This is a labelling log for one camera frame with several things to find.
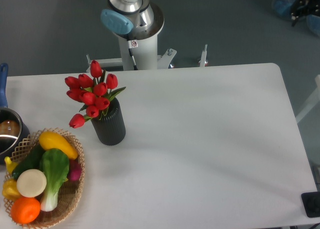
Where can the purple red radish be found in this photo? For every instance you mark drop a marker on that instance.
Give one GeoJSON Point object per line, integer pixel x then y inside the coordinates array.
{"type": "Point", "coordinates": [75, 171]}

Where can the woven wicker basket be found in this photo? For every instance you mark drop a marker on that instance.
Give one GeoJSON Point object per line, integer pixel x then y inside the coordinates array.
{"type": "Point", "coordinates": [70, 192]}

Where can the black ribbed vase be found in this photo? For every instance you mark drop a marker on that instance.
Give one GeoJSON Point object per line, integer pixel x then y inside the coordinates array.
{"type": "Point", "coordinates": [110, 128]}

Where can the white frame at right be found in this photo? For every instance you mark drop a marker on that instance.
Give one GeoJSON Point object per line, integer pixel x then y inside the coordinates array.
{"type": "Point", "coordinates": [310, 102]}

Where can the cream round bun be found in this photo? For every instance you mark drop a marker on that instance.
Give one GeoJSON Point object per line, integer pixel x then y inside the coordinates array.
{"type": "Point", "coordinates": [31, 183]}

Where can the orange fruit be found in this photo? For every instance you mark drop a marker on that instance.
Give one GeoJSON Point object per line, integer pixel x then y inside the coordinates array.
{"type": "Point", "coordinates": [25, 210]}

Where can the yellow bell pepper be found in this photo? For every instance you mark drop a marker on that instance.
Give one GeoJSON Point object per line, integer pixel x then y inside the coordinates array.
{"type": "Point", "coordinates": [10, 190]}

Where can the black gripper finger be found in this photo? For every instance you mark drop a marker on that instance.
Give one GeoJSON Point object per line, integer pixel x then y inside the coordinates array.
{"type": "Point", "coordinates": [297, 10]}

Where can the red tulip bouquet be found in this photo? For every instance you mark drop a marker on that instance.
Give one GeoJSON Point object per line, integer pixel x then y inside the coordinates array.
{"type": "Point", "coordinates": [95, 91]}

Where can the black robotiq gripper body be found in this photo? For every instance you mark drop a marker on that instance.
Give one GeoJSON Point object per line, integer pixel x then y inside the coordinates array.
{"type": "Point", "coordinates": [309, 7]}

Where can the dark green cucumber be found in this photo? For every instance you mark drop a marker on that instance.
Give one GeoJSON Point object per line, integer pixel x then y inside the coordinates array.
{"type": "Point", "coordinates": [31, 161]}

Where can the black device at table edge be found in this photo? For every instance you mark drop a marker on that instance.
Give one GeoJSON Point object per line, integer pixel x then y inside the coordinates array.
{"type": "Point", "coordinates": [311, 203]}

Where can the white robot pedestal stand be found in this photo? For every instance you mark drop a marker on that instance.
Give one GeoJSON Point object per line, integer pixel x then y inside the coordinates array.
{"type": "Point", "coordinates": [140, 55]}

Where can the yellow squash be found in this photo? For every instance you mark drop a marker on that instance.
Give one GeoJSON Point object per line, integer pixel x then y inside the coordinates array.
{"type": "Point", "coordinates": [51, 140]}

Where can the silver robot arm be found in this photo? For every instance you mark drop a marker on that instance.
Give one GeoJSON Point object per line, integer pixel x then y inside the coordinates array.
{"type": "Point", "coordinates": [141, 19]}

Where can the blue handled saucepan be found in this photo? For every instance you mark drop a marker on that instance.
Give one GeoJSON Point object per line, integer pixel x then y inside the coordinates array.
{"type": "Point", "coordinates": [12, 128]}

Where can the blue plastic bag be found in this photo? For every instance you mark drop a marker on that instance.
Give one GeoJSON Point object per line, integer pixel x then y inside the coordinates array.
{"type": "Point", "coordinates": [282, 10]}

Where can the small yellow pepper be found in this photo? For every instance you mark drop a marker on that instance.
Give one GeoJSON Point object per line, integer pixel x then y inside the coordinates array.
{"type": "Point", "coordinates": [10, 165]}

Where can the green bok choy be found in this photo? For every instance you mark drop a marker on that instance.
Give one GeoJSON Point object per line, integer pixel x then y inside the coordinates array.
{"type": "Point", "coordinates": [55, 166]}

